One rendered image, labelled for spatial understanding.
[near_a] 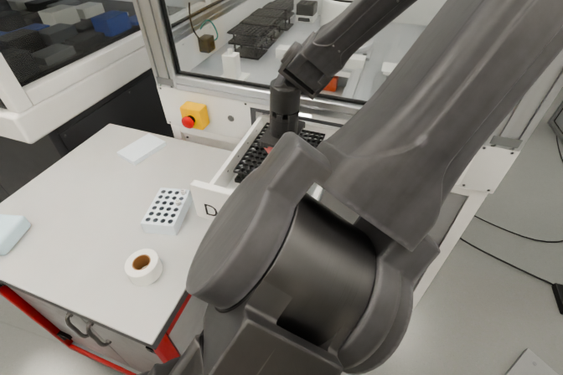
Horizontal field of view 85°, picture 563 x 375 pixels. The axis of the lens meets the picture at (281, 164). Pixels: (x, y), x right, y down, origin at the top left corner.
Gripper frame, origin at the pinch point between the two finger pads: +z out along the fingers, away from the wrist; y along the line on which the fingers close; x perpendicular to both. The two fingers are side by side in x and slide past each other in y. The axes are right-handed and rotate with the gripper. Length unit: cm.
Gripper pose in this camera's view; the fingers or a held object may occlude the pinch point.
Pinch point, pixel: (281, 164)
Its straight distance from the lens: 68.8
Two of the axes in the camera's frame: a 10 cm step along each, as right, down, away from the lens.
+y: -3.6, 6.1, -7.1
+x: 9.3, 2.7, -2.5
